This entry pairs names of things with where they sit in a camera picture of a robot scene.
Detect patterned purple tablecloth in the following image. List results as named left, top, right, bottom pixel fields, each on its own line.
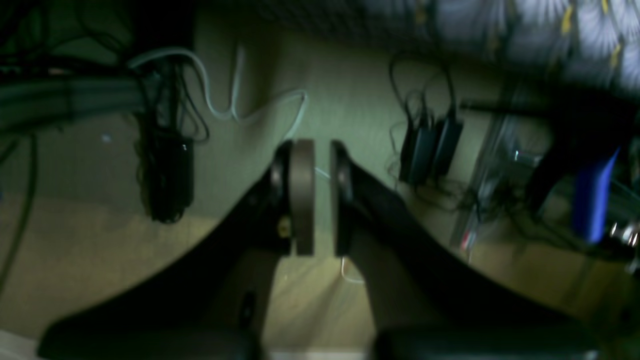
left=231, top=0, right=640, bottom=99

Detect black power adapters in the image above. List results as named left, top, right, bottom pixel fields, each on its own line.
left=398, top=112, right=464, bottom=186

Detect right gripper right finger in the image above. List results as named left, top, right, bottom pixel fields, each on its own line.
left=330, top=140, right=601, bottom=360

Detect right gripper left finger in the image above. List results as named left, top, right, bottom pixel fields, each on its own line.
left=38, top=139, right=315, bottom=360

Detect blue clamp right edge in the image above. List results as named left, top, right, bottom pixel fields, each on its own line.
left=571, top=148, right=620, bottom=245

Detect white cable on floor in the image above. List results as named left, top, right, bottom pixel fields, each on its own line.
left=127, top=44, right=311, bottom=141

